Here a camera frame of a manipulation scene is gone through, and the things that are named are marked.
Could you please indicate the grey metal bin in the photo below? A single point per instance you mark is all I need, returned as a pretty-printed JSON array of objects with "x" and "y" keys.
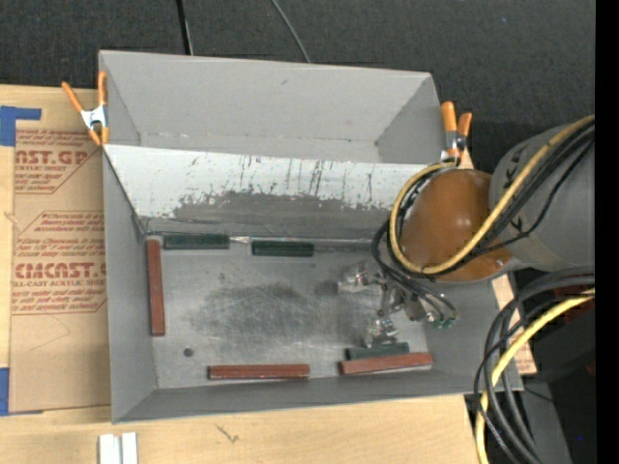
[{"x": 271, "y": 307}]

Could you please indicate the brown cardboard board red print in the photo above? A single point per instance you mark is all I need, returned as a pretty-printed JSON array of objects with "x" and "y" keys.
[{"x": 58, "y": 346}]

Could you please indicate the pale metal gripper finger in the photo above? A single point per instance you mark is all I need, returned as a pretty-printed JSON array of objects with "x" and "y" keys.
[
  {"x": 357, "y": 277},
  {"x": 382, "y": 329}
]

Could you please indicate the dark green flat block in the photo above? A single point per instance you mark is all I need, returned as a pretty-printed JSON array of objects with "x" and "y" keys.
[
  {"x": 283, "y": 249},
  {"x": 196, "y": 241},
  {"x": 374, "y": 353}
]

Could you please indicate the red-brown flat block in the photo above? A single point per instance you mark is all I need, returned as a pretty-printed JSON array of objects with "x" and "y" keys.
[
  {"x": 387, "y": 364},
  {"x": 156, "y": 288},
  {"x": 258, "y": 371}
]

